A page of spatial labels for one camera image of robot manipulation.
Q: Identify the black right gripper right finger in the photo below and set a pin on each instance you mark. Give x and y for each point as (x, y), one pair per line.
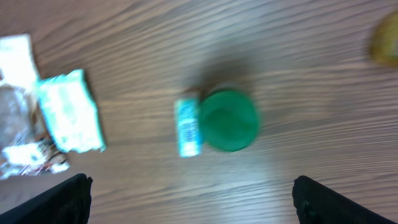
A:
(317, 204)

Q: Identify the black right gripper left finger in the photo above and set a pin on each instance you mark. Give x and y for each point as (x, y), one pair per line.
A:
(68, 202)

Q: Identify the brown snack bag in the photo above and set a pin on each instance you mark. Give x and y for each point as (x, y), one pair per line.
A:
(26, 147)

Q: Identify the teal wet wipes pack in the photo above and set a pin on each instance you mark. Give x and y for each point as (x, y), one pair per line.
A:
(70, 112)

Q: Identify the green lid jar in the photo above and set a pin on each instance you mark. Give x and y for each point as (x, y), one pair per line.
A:
(229, 120)

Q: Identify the yellow liquid bottle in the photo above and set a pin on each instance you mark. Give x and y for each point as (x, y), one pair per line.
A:
(383, 42)

